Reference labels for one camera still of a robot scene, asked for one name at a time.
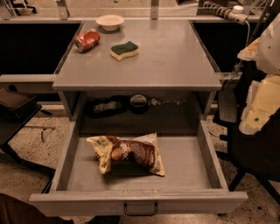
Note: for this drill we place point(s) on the brown yellow chip bag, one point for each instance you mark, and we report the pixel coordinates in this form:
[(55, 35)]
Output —
[(141, 150)]

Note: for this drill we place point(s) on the green yellow sponge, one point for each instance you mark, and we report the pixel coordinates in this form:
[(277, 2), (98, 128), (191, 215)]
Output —
[(123, 51)]

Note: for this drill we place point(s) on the black drawer handle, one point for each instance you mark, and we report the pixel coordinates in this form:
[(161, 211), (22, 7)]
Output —
[(143, 209)]

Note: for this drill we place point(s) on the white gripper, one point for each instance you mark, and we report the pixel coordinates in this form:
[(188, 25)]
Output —
[(269, 49)]

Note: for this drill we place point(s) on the black office chair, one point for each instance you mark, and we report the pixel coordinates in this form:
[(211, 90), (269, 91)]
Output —
[(258, 155)]

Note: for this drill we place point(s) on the crushed red soda can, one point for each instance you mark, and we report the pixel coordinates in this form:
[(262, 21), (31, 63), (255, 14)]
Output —
[(87, 40)]

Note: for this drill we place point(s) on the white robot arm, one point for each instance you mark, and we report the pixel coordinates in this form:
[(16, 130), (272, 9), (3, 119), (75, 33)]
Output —
[(265, 51)]

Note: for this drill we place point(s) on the grey open drawer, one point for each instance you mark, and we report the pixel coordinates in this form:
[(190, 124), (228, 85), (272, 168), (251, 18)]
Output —
[(193, 180)]

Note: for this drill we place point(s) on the white power strip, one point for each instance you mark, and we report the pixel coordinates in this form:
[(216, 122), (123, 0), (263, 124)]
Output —
[(235, 14)]

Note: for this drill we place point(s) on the white bowl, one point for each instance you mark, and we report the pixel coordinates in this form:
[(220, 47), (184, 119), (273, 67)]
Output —
[(110, 23)]

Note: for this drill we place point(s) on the black tape roll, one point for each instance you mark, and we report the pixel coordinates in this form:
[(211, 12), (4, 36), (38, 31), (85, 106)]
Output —
[(138, 104)]

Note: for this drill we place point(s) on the black cloth bundle in shelf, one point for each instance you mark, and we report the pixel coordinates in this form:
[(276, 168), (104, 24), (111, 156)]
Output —
[(107, 107)]

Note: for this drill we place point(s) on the grey counter cabinet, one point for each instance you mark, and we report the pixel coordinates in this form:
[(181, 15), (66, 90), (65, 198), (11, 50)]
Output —
[(171, 66)]

